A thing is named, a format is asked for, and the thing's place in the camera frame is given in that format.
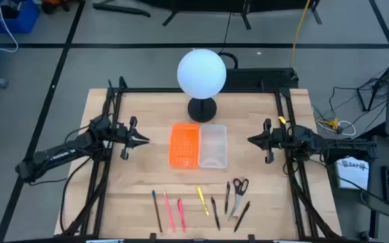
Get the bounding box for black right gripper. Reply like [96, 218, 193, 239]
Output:
[247, 117, 288, 165]

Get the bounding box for black aluminium table frame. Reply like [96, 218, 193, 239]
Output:
[55, 76, 342, 240]

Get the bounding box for black-handled scissors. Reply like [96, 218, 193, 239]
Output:
[227, 178, 250, 222]

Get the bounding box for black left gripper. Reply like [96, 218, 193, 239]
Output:
[113, 116, 151, 160]

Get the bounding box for black ballpoint pen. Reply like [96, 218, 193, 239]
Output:
[210, 196, 221, 232]
[224, 181, 231, 215]

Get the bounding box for large blue plastic bin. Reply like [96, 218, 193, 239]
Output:
[0, 0, 41, 34]

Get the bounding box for orange and black object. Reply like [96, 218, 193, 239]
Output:
[41, 0, 71, 15]

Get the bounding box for dark brown pencil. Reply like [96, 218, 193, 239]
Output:
[234, 200, 251, 233]

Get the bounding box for black lamp cable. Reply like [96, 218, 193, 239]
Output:
[218, 11, 239, 70]

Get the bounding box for yellow highlighter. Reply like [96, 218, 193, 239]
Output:
[196, 185, 211, 217]

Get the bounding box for white globe lamp black base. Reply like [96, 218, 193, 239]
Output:
[176, 49, 228, 124]

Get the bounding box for white printed paper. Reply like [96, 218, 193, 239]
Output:
[335, 155, 370, 190]

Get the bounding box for blue-tipped dark pencil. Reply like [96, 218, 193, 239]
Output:
[151, 190, 163, 234]

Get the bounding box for black cable bundle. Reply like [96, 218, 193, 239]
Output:
[328, 67, 389, 113]

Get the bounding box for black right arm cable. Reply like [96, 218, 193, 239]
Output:
[311, 158, 389, 217]

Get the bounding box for pink pencil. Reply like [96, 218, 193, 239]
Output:
[163, 191, 176, 233]

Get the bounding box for pink highlighter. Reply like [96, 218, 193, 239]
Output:
[176, 198, 187, 233]

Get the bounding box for orange plastic basket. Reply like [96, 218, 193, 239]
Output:
[168, 123, 201, 169]

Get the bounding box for clear plastic supply box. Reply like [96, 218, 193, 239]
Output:
[198, 124, 228, 169]

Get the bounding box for yellow hanging cable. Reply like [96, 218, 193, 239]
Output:
[290, 0, 312, 68]

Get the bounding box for black perforated computer case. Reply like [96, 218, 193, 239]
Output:
[224, 67, 299, 90]

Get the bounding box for dark grey desk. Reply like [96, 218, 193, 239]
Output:
[363, 134, 389, 226]

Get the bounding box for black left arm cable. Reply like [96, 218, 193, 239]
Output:
[59, 153, 96, 234]

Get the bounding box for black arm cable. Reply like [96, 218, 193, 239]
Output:
[59, 153, 96, 234]
[311, 158, 389, 217]

